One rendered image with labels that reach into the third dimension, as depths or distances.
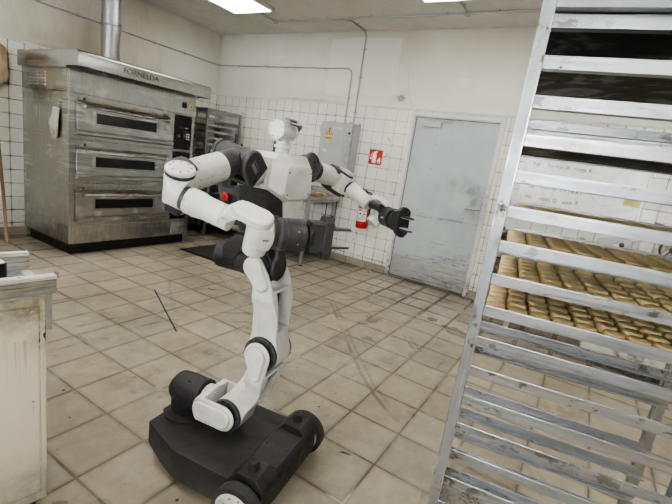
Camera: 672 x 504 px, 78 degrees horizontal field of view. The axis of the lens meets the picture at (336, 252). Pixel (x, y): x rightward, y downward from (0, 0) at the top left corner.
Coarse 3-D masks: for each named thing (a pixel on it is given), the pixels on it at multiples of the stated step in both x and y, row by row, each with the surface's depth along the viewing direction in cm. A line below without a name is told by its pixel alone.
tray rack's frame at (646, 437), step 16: (560, 0) 93; (576, 0) 91; (592, 0) 90; (608, 0) 89; (624, 0) 88; (640, 0) 87; (656, 0) 86; (656, 416) 136; (640, 464) 140; (448, 496) 166; (464, 496) 167
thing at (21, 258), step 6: (0, 252) 145; (6, 252) 146; (12, 252) 147; (18, 252) 148; (24, 252) 149; (30, 252) 150; (0, 258) 144; (6, 258) 145; (12, 258) 146; (18, 258) 148; (24, 258) 149; (12, 264) 147; (18, 264) 148; (24, 264) 150
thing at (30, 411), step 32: (0, 320) 123; (32, 320) 129; (0, 352) 125; (32, 352) 131; (0, 384) 127; (32, 384) 134; (0, 416) 129; (32, 416) 136; (0, 448) 131; (32, 448) 139; (0, 480) 134; (32, 480) 141
